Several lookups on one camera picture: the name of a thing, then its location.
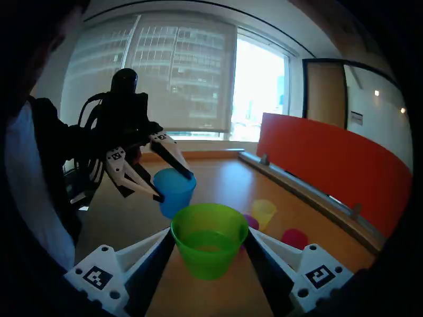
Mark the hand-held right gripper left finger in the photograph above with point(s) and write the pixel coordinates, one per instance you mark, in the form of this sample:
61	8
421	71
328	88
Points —
109	264

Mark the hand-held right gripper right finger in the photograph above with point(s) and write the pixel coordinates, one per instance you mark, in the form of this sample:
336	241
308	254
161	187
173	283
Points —
314	270

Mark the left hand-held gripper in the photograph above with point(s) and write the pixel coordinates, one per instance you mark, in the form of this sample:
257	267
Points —
124	109

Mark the blue plastic cup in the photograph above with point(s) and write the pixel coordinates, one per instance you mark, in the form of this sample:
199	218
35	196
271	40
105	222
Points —
175	195

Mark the green plastic cup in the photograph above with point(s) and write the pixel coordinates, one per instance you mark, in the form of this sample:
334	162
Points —
209	244

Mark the person's left forearm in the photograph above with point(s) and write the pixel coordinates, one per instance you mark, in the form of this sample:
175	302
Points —
62	138

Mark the pink plastic cup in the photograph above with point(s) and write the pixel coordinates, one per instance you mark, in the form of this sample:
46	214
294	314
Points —
294	238

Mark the yellow plastic cup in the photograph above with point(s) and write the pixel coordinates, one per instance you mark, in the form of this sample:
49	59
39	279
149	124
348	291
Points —
263	213

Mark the purple plastic cup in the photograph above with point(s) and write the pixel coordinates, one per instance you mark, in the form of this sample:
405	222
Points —
252	223

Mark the red desk screen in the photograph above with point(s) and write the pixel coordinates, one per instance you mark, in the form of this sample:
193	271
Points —
333	171

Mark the person's body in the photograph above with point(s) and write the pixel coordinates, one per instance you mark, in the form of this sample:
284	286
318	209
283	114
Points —
36	185

